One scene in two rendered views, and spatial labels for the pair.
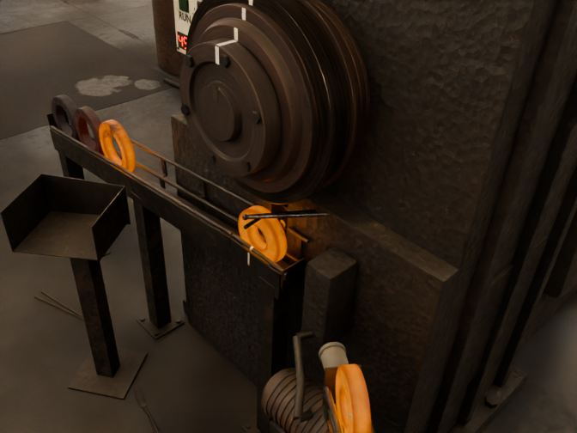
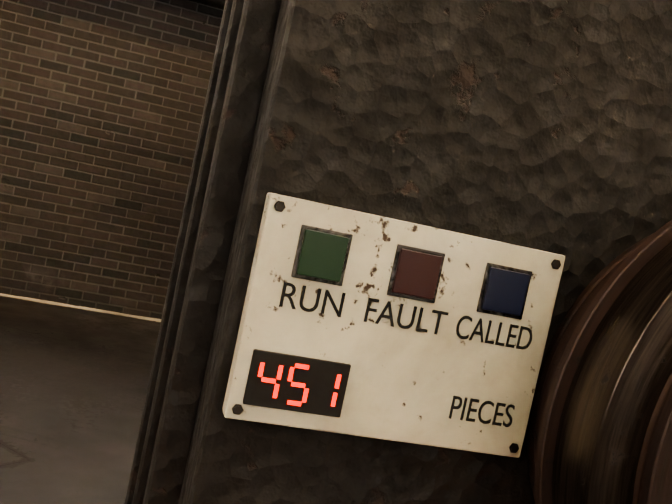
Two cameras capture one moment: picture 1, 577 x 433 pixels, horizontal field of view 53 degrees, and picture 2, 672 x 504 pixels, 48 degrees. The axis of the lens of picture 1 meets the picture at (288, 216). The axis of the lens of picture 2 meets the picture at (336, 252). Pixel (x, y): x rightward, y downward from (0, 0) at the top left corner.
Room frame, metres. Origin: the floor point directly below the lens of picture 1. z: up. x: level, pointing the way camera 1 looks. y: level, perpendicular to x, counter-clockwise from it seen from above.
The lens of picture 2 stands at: (1.22, 0.80, 1.24)
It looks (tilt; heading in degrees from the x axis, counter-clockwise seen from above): 3 degrees down; 301
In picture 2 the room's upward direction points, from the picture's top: 12 degrees clockwise
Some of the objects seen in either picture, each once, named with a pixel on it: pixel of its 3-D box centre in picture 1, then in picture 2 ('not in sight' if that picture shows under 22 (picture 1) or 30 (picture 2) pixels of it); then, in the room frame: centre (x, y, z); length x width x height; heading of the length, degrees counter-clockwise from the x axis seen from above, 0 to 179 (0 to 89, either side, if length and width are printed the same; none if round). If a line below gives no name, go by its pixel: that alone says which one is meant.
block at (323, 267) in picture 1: (329, 298); not in sight; (1.01, -0.11, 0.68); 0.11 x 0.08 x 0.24; 135
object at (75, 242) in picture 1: (86, 294); not in sight; (1.31, 0.62, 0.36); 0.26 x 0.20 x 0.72; 80
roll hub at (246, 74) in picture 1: (226, 110); not in sight; (1.10, 0.14, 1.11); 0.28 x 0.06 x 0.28; 45
